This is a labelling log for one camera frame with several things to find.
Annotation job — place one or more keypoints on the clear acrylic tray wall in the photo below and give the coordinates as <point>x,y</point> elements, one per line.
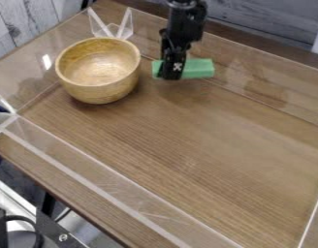
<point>201,163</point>

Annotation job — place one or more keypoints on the black table leg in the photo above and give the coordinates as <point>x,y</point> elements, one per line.
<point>48,205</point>

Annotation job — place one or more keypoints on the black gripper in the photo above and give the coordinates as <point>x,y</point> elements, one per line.
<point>184,30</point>

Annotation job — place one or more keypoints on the light wooden bowl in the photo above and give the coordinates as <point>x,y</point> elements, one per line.
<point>99,69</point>

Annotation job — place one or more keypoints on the green rectangular block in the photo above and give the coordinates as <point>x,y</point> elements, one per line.
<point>197,68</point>

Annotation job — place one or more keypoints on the clear acrylic corner bracket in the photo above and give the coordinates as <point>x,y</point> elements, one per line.
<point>111,30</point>

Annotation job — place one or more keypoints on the black metal bracket with screw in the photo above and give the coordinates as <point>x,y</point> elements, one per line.
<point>56,236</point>

